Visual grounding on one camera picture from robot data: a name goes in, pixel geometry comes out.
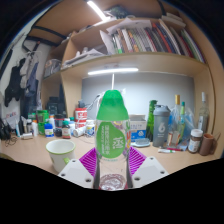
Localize yellow-capped glass bottle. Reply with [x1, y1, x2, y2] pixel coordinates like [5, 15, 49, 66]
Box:
[170, 94, 183, 146]

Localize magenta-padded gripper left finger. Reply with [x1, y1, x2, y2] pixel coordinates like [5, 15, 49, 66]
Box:
[57, 146, 100, 190]

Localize long ceiling light tube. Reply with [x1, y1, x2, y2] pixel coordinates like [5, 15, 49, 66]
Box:
[86, 0, 108, 21]

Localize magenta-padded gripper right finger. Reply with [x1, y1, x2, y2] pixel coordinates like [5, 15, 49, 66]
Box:
[125, 145, 169, 189]

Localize wooden shelf unit with books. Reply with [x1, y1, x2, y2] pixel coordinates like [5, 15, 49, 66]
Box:
[41, 0, 216, 134]

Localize light blue hair brush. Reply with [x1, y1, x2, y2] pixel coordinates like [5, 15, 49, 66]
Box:
[132, 137, 152, 148]

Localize grey shaker bottle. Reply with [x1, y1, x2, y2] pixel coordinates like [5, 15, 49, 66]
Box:
[152, 104, 172, 148]

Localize white-lidded brown jar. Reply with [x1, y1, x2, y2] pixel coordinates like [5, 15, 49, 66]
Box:
[187, 128, 204, 154]

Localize blue and white carton box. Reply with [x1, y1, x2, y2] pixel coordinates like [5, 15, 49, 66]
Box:
[128, 114, 148, 143]

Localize white and green tube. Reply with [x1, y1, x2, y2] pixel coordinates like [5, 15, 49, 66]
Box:
[157, 148, 177, 154]

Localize red and white jar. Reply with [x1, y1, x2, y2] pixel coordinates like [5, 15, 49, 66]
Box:
[74, 107, 88, 129]

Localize dark hanging clothes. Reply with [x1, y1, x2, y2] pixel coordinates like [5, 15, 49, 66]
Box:
[3, 58, 39, 108]

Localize clear glass bottle white cap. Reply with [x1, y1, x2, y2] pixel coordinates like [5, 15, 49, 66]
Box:
[198, 91, 210, 134]

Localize green canister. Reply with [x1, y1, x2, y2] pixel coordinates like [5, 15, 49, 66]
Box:
[36, 109, 50, 135]

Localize dark green bottle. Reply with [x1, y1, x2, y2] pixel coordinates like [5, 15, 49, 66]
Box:
[145, 99, 158, 142]

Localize white pill bottle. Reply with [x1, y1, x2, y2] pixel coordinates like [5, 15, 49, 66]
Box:
[85, 119, 96, 138]

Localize clear bottle with green cap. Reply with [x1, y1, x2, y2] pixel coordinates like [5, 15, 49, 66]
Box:
[94, 89, 131, 192]

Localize under-shelf light strip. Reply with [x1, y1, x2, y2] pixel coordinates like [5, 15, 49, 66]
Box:
[87, 67, 139, 76]

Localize green-capped slim bottle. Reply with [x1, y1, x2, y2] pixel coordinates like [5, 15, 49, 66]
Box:
[179, 101, 187, 134]

